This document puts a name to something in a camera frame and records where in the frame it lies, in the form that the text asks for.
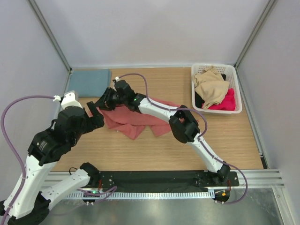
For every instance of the right aluminium frame post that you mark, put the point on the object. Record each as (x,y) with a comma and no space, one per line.
(256,30)

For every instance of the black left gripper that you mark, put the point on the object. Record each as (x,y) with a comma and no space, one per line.
(97,121)

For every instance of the salmon red t-shirt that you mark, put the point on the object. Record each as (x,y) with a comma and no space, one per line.
(132,124)

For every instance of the left aluminium frame post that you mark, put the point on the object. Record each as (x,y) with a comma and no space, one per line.
(38,13)

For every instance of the magenta pink t-shirt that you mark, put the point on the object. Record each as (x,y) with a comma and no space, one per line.
(228,103)

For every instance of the perforated cable duct strip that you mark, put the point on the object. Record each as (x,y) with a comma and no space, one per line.
(77,195)

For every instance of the white plastic laundry basket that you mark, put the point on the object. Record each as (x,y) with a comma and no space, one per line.
(231,77)

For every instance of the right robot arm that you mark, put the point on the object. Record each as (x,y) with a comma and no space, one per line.
(184,126)

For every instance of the black garment in basket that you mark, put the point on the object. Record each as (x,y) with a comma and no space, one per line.
(198,101)

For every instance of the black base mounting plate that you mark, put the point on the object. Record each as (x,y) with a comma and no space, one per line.
(161,181)

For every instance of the aluminium front rail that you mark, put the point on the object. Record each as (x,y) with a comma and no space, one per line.
(265,178)

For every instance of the beige t-shirt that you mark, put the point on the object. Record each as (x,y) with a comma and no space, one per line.
(210,86)

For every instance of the aluminium frame post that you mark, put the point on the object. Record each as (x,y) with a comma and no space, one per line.
(256,30)
(38,13)

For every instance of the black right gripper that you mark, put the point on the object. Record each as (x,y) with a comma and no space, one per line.
(105,102)

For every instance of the folded blue-grey t-shirt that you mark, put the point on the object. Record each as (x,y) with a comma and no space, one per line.
(90,83)

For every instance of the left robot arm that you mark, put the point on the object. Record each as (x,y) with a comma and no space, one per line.
(28,204)

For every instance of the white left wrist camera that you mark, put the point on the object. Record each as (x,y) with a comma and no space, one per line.
(70,99)

